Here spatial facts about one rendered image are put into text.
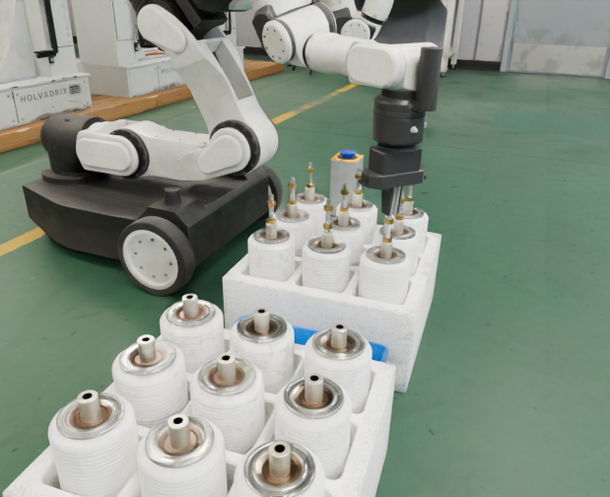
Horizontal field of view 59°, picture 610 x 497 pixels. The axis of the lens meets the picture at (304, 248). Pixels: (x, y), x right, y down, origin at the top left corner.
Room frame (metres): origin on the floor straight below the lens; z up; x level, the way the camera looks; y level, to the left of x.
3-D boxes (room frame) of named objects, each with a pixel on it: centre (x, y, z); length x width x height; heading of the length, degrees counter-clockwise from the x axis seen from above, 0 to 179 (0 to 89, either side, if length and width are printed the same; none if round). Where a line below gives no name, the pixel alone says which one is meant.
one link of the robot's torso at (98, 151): (1.55, 0.53, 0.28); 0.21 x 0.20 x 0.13; 68
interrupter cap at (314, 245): (0.96, -0.04, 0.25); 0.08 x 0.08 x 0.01
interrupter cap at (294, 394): (0.52, -0.02, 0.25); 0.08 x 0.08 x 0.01
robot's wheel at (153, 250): (1.20, 0.37, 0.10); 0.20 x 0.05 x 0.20; 68
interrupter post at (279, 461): (0.41, 0.02, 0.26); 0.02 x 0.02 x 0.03
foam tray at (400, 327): (1.08, -0.08, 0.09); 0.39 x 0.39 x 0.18; 71
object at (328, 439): (0.52, -0.02, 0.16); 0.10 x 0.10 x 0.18
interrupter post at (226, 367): (0.56, 0.10, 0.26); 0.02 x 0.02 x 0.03
